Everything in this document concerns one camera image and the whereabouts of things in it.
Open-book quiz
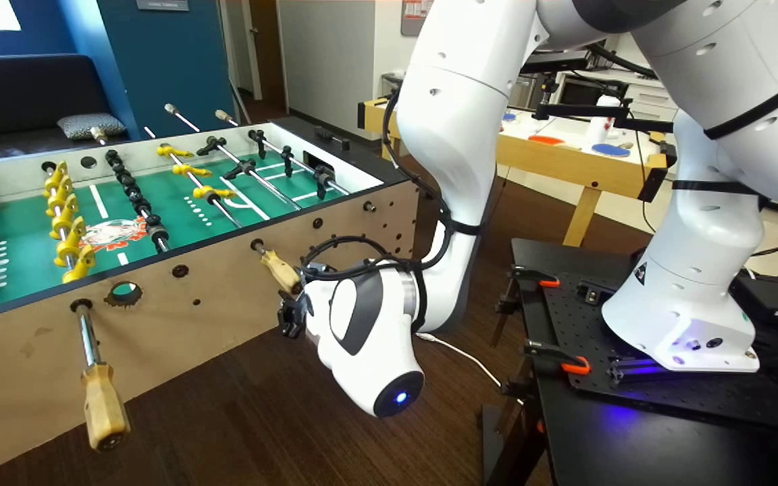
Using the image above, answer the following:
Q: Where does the black stereo camera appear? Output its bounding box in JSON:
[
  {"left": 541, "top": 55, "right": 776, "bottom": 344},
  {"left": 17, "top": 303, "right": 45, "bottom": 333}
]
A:
[{"left": 531, "top": 52, "right": 594, "bottom": 79}]

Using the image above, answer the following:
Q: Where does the wooden foosball rod handle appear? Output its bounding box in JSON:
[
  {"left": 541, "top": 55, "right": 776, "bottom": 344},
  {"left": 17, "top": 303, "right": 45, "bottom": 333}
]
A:
[
  {"left": 76, "top": 363, "right": 132, "bottom": 457},
  {"left": 256, "top": 245, "right": 307, "bottom": 297}
]

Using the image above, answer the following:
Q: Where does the white floor cable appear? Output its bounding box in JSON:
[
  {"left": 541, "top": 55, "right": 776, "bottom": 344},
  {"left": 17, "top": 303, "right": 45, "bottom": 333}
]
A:
[{"left": 418, "top": 330, "right": 508, "bottom": 393}]

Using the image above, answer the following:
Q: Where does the rod with five yellow players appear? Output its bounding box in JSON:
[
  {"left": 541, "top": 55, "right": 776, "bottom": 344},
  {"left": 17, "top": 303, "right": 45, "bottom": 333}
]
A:
[{"left": 37, "top": 159, "right": 106, "bottom": 374}]

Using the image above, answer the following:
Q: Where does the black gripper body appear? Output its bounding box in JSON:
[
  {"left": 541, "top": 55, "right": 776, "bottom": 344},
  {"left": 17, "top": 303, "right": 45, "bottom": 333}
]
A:
[{"left": 280, "top": 303, "right": 313, "bottom": 344}]

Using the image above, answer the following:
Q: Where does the light wooden table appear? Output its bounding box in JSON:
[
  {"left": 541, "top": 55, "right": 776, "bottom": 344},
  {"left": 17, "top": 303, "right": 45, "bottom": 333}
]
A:
[{"left": 357, "top": 93, "right": 673, "bottom": 251}]

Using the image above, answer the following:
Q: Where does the rod with three black players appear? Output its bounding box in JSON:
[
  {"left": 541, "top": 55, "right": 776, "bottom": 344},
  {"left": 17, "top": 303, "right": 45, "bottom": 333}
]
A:
[{"left": 210, "top": 106, "right": 354, "bottom": 204}]

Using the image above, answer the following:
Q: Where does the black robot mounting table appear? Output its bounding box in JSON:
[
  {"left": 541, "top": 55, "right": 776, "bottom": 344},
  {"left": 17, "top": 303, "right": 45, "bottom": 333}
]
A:
[{"left": 481, "top": 235, "right": 778, "bottom": 486}]

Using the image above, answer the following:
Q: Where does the brown wooden door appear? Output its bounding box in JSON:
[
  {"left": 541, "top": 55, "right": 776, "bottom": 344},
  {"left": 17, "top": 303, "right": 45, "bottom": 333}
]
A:
[{"left": 242, "top": 0, "right": 288, "bottom": 102}]

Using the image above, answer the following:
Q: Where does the black controller box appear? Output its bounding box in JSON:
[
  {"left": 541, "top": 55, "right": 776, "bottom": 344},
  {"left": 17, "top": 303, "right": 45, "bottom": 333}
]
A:
[{"left": 729, "top": 268, "right": 778, "bottom": 333}]

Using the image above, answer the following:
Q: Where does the white kitchen counter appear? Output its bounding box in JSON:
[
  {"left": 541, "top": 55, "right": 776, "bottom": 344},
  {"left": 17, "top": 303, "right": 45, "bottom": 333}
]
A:
[{"left": 622, "top": 73, "right": 683, "bottom": 123}]

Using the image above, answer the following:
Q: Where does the dark blue couch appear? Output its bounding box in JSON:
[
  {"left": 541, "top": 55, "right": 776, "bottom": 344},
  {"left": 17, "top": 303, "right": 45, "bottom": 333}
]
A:
[{"left": 0, "top": 52, "right": 132, "bottom": 162}]

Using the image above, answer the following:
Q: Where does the foosball table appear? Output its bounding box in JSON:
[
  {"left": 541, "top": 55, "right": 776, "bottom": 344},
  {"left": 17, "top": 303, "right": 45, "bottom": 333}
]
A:
[{"left": 0, "top": 112, "right": 425, "bottom": 486}]

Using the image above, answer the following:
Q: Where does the black cable on robot arm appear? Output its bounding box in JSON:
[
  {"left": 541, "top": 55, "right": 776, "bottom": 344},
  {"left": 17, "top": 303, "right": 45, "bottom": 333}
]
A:
[{"left": 299, "top": 200, "right": 484, "bottom": 335}]

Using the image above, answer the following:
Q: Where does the rod with two black players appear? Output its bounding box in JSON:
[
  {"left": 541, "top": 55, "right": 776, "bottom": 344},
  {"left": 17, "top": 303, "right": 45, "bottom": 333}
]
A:
[{"left": 160, "top": 101, "right": 303, "bottom": 216}]

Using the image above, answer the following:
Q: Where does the rod with five black players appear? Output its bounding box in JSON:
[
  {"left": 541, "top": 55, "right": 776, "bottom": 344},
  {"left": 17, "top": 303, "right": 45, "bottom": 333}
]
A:
[{"left": 86, "top": 124, "right": 172, "bottom": 258}]

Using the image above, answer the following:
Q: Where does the black clamp with orange tip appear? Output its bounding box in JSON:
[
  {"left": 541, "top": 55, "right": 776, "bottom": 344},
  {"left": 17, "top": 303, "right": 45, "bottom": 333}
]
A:
[
  {"left": 491, "top": 268, "right": 564, "bottom": 351},
  {"left": 523, "top": 337, "right": 594, "bottom": 382}
]

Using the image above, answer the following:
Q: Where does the rod with three yellow players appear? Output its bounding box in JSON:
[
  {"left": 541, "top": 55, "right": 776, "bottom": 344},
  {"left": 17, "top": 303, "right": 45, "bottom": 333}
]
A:
[{"left": 140, "top": 124, "right": 269, "bottom": 259}]

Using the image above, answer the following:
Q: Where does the grey pillow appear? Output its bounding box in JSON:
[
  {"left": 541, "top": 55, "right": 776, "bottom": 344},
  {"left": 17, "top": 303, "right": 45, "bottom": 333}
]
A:
[{"left": 55, "top": 112, "right": 129, "bottom": 144}]

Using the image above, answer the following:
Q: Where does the black camera stand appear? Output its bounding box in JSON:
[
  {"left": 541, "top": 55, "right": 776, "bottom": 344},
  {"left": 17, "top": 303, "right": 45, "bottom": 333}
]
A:
[{"left": 531, "top": 71, "right": 691, "bottom": 139}]

